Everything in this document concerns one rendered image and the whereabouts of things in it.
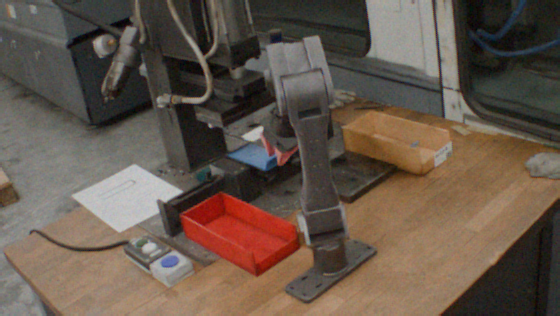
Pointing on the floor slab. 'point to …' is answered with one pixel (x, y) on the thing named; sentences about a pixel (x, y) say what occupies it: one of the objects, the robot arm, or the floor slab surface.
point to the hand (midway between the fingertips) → (276, 157)
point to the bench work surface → (440, 179)
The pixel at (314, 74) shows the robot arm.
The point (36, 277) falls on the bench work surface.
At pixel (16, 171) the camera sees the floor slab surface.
